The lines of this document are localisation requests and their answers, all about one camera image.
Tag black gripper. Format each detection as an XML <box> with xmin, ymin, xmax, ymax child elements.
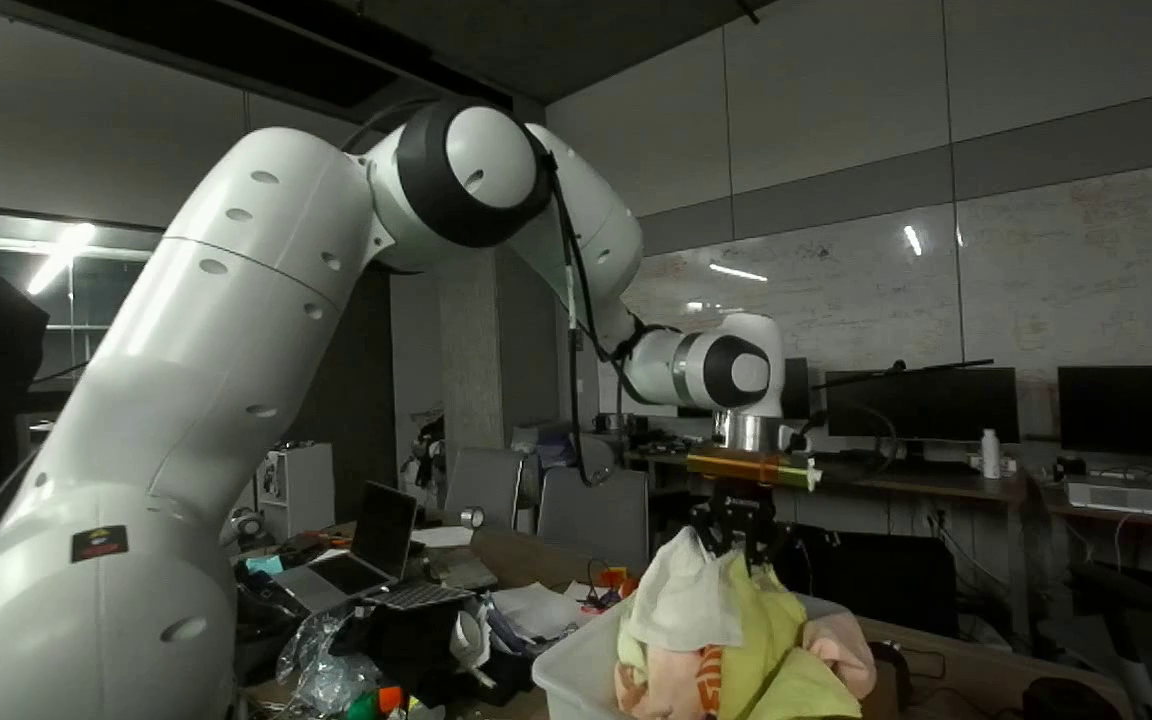
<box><xmin>688</xmin><ymin>483</ymin><xmax>787</xmax><ymax>572</ymax></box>

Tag white cloth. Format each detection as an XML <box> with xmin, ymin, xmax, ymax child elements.
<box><xmin>629</xmin><ymin>522</ymin><xmax>753</xmax><ymax>654</ymax></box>

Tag yellow-green cloth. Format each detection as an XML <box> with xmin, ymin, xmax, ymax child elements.
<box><xmin>612</xmin><ymin>542</ymin><xmax>869</xmax><ymax>720</ymax></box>

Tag peach shirt with orange print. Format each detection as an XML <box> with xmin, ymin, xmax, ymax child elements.
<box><xmin>612</xmin><ymin>597</ymin><xmax>879</xmax><ymax>720</ymax></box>

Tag white box device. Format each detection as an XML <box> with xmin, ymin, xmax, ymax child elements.
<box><xmin>1065</xmin><ymin>475</ymin><xmax>1152</xmax><ymax>521</ymax></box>

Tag light grey office chair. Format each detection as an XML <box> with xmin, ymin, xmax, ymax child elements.
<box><xmin>532</xmin><ymin>463</ymin><xmax>651</xmax><ymax>576</ymax></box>

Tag wooden office desk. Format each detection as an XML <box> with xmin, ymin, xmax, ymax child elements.
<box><xmin>1027</xmin><ymin>492</ymin><xmax>1152</xmax><ymax>539</ymax></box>
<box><xmin>787</xmin><ymin>459</ymin><xmax>1035</xmax><ymax>510</ymax></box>

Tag white plastic bin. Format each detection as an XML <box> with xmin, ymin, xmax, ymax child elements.
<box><xmin>529</xmin><ymin>591</ymin><xmax>879</xmax><ymax>720</ymax></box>

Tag white paper sheets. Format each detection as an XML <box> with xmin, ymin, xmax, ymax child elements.
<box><xmin>488</xmin><ymin>576</ymin><xmax>592</xmax><ymax>653</ymax></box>

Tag wide black computer monitor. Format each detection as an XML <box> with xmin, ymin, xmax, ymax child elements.
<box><xmin>819</xmin><ymin>365</ymin><xmax>1026</xmax><ymax>449</ymax></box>

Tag white spray bottle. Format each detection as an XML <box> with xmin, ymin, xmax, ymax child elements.
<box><xmin>975</xmin><ymin>422</ymin><xmax>1009</xmax><ymax>483</ymax></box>

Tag white rounded object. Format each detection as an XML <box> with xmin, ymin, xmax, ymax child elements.
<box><xmin>449</xmin><ymin>602</ymin><xmax>498</xmax><ymax>680</ymax></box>

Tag black storage case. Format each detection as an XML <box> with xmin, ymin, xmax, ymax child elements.
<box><xmin>360</xmin><ymin>585</ymin><xmax>474</xmax><ymax>694</ymax></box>

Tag grey open laptop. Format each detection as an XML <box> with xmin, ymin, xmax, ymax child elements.
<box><xmin>270</xmin><ymin>481</ymin><xmax>423</xmax><ymax>615</ymax></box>

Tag white computer case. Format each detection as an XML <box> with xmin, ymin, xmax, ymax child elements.
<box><xmin>251</xmin><ymin>438</ymin><xmax>342</xmax><ymax>542</ymax></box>

